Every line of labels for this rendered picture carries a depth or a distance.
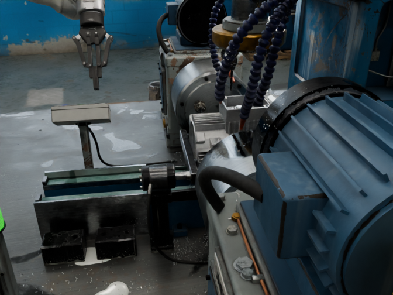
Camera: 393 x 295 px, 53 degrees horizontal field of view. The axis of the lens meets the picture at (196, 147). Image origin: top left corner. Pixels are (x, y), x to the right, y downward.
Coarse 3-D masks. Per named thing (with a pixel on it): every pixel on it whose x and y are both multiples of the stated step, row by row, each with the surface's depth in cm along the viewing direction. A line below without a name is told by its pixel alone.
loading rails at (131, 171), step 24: (96, 168) 116; (120, 168) 117; (48, 192) 112; (72, 192) 113; (96, 192) 115; (120, 192) 108; (144, 192) 108; (192, 192) 107; (48, 216) 103; (72, 216) 104; (96, 216) 105; (120, 216) 106; (144, 216) 107; (192, 216) 111
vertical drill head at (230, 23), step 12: (240, 0) 90; (252, 0) 89; (264, 0) 90; (240, 12) 91; (252, 12) 91; (228, 24) 93; (240, 24) 91; (264, 24) 91; (216, 36) 93; (228, 36) 90; (252, 36) 89; (240, 48) 90; (252, 48) 90
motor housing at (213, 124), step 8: (192, 120) 107; (200, 120) 104; (208, 120) 104; (216, 120) 104; (192, 128) 114; (200, 128) 103; (208, 128) 103; (216, 128) 103; (224, 128) 104; (192, 136) 116; (208, 136) 102; (216, 136) 103; (224, 136) 103; (192, 144) 117; (200, 144) 102; (208, 144) 102; (200, 152) 101; (200, 160) 101
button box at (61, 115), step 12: (60, 108) 120; (72, 108) 120; (84, 108) 121; (96, 108) 121; (108, 108) 122; (60, 120) 119; (72, 120) 120; (84, 120) 120; (96, 120) 121; (108, 120) 123
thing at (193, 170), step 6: (180, 132) 116; (186, 132) 115; (180, 138) 116; (186, 138) 112; (186, 144) 109; (186, 150) 105; (186, 156) 103; (192, 156) 102; (186, 162) 104; (192, 162) 100; (192, 168) 97; (192, 174) 95; (192, 180) 96
